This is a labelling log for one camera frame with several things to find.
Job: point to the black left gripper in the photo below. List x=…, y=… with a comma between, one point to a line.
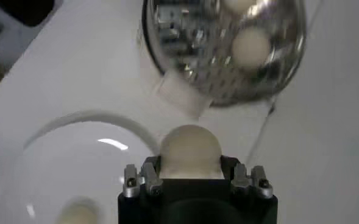
x=27, y=10

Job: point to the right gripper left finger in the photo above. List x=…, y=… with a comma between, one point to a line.
x=150, y=178

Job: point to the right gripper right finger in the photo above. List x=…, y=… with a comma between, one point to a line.
x=240, y=176

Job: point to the white steamed baozi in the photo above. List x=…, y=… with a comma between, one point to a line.
x=191, y=149
x=250, y=45
x=237, y=4
x=78, y=214

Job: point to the perforated steel steamer basket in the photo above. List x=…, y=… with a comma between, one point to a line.
x=203, y=61

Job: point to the large white plate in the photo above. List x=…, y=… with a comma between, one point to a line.
x=75, y=158

